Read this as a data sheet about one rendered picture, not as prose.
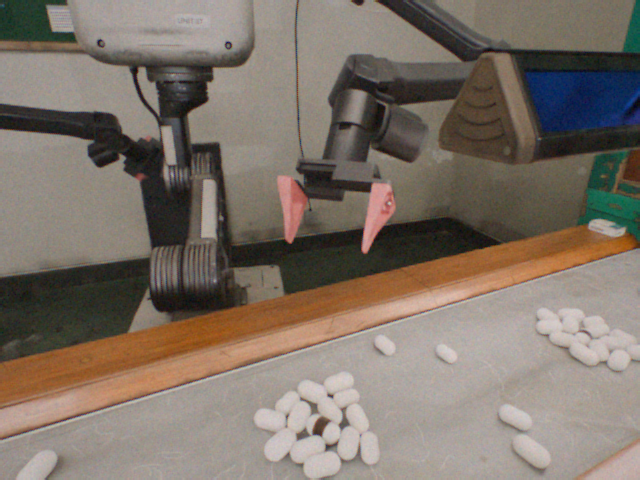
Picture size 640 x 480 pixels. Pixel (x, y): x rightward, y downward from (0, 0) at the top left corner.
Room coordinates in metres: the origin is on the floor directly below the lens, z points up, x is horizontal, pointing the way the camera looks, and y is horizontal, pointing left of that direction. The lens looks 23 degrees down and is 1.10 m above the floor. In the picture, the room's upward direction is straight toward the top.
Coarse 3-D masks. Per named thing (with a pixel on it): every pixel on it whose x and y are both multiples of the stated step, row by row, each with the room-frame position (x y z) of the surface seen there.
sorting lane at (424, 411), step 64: (448, 320) 0.53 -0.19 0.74; (512, 320) 0.53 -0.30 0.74; (192, 384) 0.39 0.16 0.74; (256, 384) 0.39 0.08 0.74; (320, 384) 0.39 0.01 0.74; (384, 384) 0.39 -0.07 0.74; (448, 384) 0.39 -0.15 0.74; (512, 384) 0.39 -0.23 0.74; (576, 384) 0.39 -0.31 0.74; (0, 448) 0.30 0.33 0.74; (64, 448) 0.30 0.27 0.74; (128, 448) 0.30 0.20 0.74; (192, 448) 0.30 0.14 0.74; (256, 448) 0.30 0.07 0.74; (384, 448) 0.30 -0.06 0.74; (448, 448) 0.30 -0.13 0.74; (512, 448) 0.30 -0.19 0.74; (576, 448) 0.30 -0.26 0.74
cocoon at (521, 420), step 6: (504, 408) 0.34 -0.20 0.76; (510, 408) 0.34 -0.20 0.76; (504, 414) 0.33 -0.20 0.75; (510, 414) 0.33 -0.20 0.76; (516, 414) 0.33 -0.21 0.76; (522, 414) 0.33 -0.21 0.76; (504, 420) 0.33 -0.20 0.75; (510, 420) 0.33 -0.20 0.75; (516, 420) 0.32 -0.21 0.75; (522, 420) 0.32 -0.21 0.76; (528, 420) 0.32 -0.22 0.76; (516, 426) 0.32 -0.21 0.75; (522, 426) 0.32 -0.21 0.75; (528, 426) 0.32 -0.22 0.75
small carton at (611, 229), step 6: (594, 222) 0.87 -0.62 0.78; (600, 222) 0.87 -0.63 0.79; (606, 222) 0.87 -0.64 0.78; (612, 222) 0.86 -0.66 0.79; (594, 228) 0.86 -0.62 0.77; (600, 228) 0.85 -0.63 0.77; (606, 228) 0.84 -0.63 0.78; (612, 228) 0.83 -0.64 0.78; (618, 228) 0.83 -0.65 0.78; (624, 228) 0.84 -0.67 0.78; (612, 234) 0.83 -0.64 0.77; (618, 234) 0.83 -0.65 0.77
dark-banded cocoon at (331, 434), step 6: (312, 420) 0.32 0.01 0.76; (306, 426) 0.32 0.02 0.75; (312, 426) 0.31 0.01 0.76; (330, 426) 0.31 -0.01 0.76; (336, 426) 0.31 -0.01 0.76; (324, 432) 0.30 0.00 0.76; (330, 432) 0.30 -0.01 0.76; (336, 432) 0.30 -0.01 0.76; (324, 438) 0.30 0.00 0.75; (330, 438) 0.30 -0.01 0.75; (336, 438) 0.30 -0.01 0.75; (330, 444) 0.30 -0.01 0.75
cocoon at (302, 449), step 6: (306, 438) 0.30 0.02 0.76; (312, 438) 0.30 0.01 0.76; (318, 438) 0.30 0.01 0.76; (294, 444) 0.29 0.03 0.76; (300, 444) 0.29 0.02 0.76; (306, 444) 0.29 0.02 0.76; (312, 444) 0.29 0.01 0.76; (318, 444) 0.29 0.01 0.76; (324, 444) 0.29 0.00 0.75; (294, 450) 0.28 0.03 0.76; (300, 450) 0.28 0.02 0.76; (306, 450) 0.28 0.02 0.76; (312, 450) 0.28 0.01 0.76; (318, 450) 0.29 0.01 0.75; (324, 450) 0.29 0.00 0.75; (294, 456) 0.28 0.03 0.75; (300, 456) 0.28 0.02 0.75; (306, 456) 0.28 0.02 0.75; (300, 462) 0.28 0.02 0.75
